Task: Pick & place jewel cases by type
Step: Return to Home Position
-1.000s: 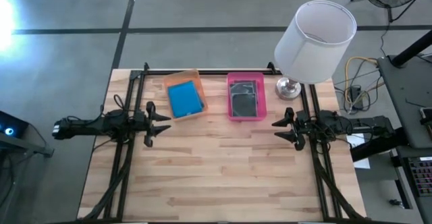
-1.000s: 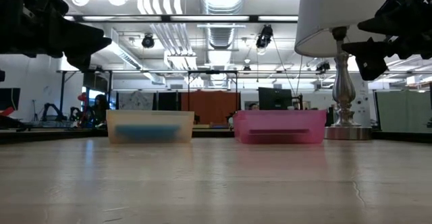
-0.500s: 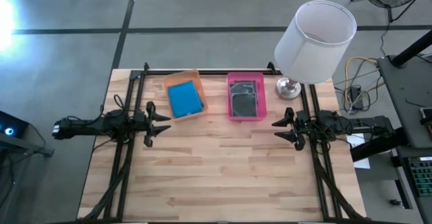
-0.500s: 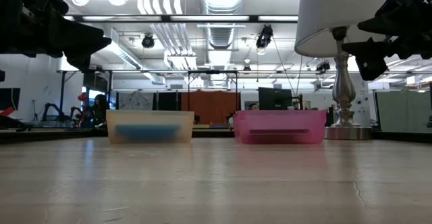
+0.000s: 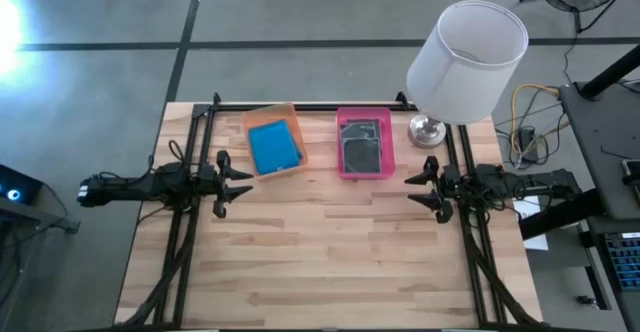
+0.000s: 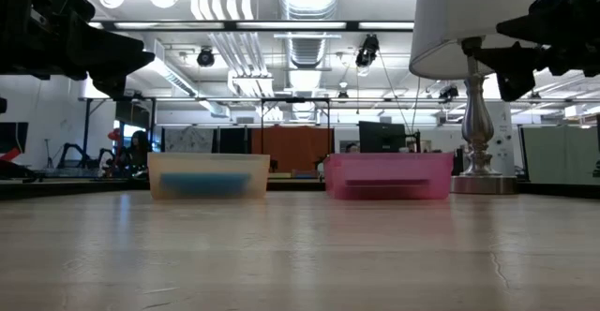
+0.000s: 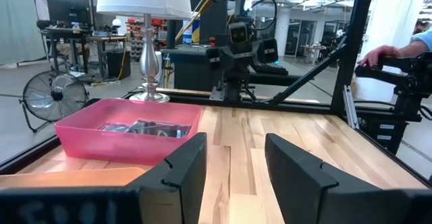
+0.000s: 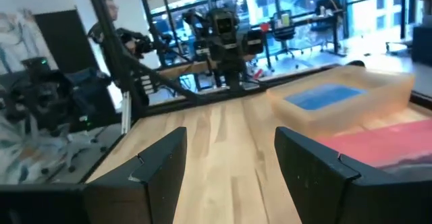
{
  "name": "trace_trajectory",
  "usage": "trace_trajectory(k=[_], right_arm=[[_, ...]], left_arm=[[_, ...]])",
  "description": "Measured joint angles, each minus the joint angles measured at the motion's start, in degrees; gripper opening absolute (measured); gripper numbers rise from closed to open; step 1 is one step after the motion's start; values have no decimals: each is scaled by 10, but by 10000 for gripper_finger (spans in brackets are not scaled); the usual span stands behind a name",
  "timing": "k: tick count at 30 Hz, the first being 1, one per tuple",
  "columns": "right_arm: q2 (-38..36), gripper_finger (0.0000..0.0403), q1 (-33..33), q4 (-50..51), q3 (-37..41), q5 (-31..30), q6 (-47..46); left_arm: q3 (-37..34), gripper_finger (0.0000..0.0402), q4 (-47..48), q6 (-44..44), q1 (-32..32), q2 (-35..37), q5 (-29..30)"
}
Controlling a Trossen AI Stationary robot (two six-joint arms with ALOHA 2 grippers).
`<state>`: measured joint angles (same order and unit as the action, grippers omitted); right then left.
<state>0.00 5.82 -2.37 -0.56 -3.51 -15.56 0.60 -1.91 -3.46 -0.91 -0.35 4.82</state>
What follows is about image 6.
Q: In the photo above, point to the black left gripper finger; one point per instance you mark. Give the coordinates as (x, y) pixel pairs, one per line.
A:
(117, 48)
(110, 84)

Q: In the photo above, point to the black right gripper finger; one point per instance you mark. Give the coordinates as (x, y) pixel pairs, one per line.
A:
(520, 32)
(513, 72)

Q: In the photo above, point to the white shade silver table lamp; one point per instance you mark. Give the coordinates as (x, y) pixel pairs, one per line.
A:
(469, 20)

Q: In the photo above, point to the person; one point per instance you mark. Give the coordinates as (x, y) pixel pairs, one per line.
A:
(137, 154)
(352, 148)

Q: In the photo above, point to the orange translucent plastic bin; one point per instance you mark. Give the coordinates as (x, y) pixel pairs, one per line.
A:
(206, 163)

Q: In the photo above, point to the black computer monitor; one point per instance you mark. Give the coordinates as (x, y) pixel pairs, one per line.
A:
(382, 137)

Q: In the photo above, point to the pink translucent plastic bin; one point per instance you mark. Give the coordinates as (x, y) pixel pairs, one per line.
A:
(389, 166)

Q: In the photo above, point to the orange partition panel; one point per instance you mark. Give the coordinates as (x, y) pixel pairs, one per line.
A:
(293, 147)

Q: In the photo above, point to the black hanging camera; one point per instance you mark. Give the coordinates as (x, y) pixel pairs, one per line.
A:
(368, 51)
(205, 57)

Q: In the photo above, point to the black overhead frame bar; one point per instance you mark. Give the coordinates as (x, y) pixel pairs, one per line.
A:
(234, 25)

